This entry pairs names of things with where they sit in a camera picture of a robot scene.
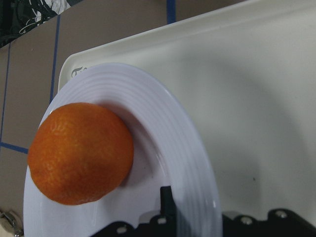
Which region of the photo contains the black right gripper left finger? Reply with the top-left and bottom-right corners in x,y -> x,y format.
93,186 -> 177,237

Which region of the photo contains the white round plate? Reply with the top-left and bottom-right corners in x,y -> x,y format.
23,63 -> 222,237

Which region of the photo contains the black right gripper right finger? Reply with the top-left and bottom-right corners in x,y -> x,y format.
222,208 -> 316,237

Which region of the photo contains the orange fruit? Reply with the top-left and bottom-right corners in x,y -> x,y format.
28,103 -> 134,205

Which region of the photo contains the cream bear tray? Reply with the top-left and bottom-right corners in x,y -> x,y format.
59,0 -> 316,224

